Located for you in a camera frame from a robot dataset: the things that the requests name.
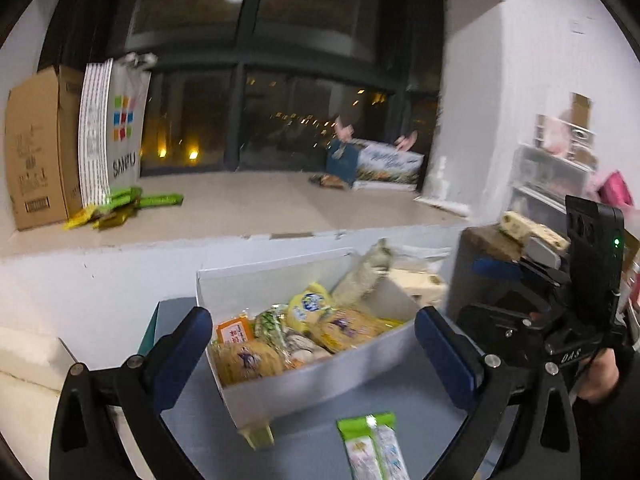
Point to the brown cardboard box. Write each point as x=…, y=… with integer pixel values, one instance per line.
x=41, y=147

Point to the clear jelly cup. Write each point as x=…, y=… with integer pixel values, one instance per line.
x=258, y=436

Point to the orange yellow snack bag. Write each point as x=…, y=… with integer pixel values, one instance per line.
x=235, y=331

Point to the grey blue table mat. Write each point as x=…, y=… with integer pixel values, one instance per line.
x=308, y=445

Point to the green yellow packets pile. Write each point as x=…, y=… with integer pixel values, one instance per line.
x=120, y=206

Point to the green white snack bag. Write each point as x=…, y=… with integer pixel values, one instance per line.
x=269, y=328

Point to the printed tissue box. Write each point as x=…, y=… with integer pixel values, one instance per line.
x=378, y=166

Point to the clear drawer organizer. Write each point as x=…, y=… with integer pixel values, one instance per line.
x=540, y=182

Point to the beige tissue pack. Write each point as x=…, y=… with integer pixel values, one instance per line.
x=425, y=288

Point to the person's hand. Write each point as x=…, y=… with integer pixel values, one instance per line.
x=601, y=379

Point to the newspaper print snack bag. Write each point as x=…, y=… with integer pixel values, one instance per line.
x=362, y=279

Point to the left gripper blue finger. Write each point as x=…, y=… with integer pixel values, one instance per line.
x=497, y=269

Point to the pink gift box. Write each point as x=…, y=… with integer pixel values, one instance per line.
x=612, y=189

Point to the white dotted shopping bag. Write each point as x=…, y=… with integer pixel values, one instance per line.
x=110, y=125

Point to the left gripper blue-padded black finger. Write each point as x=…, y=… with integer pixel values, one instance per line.
x=542, y=442
x=85, y=443

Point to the yellow round snack bag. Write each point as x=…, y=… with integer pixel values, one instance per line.
x=307, y=307

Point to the cream radio speaker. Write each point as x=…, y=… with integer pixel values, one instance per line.
x=539, y=243

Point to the white leather sofa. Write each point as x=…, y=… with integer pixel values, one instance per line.
x=33, y=370

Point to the round cracker pack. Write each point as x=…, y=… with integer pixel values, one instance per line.
x=237, y=362

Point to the small cardboard box on shelf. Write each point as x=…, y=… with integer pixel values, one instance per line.
x=580, y=111

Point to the green seaweed snack packet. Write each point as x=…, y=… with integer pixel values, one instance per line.
x=372, y=448

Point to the white plastic bottle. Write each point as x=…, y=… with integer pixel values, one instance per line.
x=439, y=185

